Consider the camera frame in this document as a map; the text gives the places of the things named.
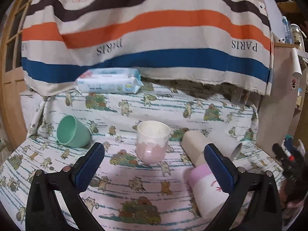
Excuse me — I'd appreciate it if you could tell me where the white pink face mug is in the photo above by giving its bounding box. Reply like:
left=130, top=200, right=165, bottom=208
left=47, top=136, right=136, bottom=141
left=188, top=163, right=229, bottom=220

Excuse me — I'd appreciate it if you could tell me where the grey white cylindrical cup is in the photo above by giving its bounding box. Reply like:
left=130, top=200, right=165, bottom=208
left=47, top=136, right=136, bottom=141
left=207, top=130, right=242, bottom=161

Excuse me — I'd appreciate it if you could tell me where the green plastic cup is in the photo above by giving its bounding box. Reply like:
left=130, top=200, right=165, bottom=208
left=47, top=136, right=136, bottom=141
left=56, top=115, right=91, bottom=148

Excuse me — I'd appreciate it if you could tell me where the beige square cup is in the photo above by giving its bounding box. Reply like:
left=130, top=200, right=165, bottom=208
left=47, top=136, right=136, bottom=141
left=181, top=130, right=212, bottom=167

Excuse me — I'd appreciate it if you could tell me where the wooden shelf unit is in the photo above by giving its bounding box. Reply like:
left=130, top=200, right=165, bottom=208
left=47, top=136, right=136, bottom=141
left=256, top=43, right=307, bottom=157

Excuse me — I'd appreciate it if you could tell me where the wooden door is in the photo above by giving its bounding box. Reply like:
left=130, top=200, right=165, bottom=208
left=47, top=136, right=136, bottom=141
left=1, top=0, right=32, bottom=151

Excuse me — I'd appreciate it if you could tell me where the red cartoon sticker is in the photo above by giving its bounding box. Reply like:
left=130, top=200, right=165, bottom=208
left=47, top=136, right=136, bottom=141
left=291, top=77, right=297, bottom=90

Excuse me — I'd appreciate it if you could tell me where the cat print bed sheet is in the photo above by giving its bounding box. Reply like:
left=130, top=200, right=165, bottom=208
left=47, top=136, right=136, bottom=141
left=1, top=82, right=284, bottom=230

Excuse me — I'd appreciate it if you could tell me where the pink white drip mug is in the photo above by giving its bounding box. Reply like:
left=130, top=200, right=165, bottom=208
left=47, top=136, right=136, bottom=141
left=135, top=121, right=171, bottom=165

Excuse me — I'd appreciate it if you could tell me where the baby wipes pack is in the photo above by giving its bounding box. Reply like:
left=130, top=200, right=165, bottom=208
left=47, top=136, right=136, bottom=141
left=75, top=68, right=144, bottom=94

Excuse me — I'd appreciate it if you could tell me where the blue clear bottle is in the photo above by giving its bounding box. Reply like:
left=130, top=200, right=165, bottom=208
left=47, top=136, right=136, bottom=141
left=282, top=16, right=293, bottom=44

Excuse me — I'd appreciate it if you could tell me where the clear glass jar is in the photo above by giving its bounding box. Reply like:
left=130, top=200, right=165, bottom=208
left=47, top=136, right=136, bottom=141
left=290, top=23, right=306, bottom=46

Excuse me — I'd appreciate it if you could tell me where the striped Paris blanket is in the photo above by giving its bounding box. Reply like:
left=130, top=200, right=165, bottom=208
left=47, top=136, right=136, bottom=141
left=21, top=0, right=273, bottom=95

